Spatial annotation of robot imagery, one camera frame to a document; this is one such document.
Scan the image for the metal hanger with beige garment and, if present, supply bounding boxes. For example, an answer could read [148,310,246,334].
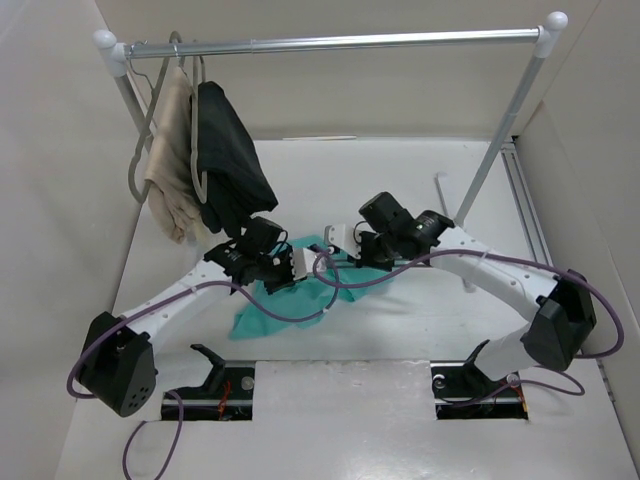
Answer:
[127,57,169,205]

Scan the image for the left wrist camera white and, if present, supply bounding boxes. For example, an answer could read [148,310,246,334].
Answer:
[292,248,318,281]

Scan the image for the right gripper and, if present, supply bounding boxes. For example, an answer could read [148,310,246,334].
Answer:
[348,230,399,272]

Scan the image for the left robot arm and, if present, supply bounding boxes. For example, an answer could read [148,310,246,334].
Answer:
[68,217,313,417]

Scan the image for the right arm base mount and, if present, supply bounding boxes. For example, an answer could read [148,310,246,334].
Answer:
[430,340,529,420]

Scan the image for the white and chrome clothes rack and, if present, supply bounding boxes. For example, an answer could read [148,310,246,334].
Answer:
[92,11,569,225]

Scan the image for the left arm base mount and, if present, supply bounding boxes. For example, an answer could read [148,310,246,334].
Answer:
[157,344,256,422]

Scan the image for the black hanging garment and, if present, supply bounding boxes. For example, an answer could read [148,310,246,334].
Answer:
[197,81,278,238]

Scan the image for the metal clothes hanger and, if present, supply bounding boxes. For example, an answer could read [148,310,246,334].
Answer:
[307,244,432,272]

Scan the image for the beige hanging garment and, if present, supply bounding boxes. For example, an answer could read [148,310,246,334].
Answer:
[145,67,202,244]

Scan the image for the teal t shirt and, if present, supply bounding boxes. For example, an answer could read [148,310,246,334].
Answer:
[228,235,391,341]

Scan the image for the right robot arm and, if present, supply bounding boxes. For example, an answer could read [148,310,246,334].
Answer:
[359,192,596,394]

